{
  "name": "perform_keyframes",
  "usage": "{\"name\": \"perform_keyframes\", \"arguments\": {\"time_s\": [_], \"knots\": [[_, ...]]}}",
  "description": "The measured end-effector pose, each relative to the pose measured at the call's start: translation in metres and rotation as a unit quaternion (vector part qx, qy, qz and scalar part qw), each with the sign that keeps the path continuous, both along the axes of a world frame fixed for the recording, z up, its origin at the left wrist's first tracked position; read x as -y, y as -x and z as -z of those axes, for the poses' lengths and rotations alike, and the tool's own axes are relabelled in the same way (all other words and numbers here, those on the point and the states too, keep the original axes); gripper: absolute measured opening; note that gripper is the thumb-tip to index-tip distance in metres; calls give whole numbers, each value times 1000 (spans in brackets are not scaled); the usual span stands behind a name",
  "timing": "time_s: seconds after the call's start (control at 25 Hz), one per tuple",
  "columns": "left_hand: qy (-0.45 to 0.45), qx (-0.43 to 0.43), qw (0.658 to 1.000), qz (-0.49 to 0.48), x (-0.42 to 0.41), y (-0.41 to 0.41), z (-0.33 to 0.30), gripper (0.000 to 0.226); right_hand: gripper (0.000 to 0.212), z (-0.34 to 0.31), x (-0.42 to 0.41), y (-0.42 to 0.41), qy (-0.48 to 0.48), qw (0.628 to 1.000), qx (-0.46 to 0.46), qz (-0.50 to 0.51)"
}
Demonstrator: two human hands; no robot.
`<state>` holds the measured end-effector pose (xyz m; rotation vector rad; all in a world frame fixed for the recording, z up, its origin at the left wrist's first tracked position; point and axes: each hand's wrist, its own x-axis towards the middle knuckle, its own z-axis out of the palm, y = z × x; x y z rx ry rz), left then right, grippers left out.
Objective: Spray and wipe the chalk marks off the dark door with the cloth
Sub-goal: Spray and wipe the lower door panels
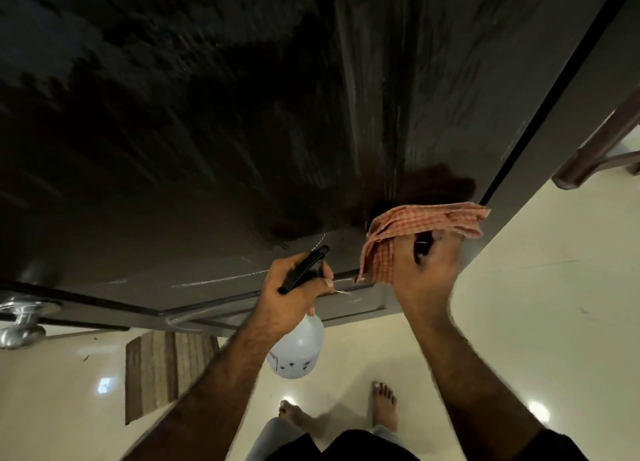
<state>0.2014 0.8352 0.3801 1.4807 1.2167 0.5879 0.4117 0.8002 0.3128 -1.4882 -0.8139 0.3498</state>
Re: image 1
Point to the person's right hand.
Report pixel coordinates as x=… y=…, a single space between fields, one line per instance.
x=430 y=285

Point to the person's left hand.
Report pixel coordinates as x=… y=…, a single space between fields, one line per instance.
x=285 y=295

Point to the white spray bottle black trigger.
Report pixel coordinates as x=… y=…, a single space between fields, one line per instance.
x=300 y=350

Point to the orange checked cloth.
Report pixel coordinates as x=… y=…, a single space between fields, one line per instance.
x=425 y=220

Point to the black wooden door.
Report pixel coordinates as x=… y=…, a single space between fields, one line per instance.
x=200 y=100

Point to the person's right forearm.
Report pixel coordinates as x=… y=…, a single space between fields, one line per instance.
x=465 y=385

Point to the person's left forearm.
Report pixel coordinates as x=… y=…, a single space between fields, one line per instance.
x=210 y=395

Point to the person's left foot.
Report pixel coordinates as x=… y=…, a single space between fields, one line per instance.
x=295 y=415

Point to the person's foot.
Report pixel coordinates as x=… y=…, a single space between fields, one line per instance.
x=295 y=415
x=384 y=405

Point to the person's right foot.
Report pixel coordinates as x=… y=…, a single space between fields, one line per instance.
x=384 y=405

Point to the grey trousers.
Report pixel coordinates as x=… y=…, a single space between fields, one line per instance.
x=270 y=440

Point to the brown striped doormat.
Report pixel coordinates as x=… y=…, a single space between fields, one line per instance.
x=155 y=375

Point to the black shirt torso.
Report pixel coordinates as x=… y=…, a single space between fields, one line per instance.
x=350 y=448

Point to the black right sleeve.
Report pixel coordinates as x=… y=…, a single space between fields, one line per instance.
x=555 y=448

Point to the brown plastic stool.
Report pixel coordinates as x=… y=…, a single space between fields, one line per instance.
x=600 y=160

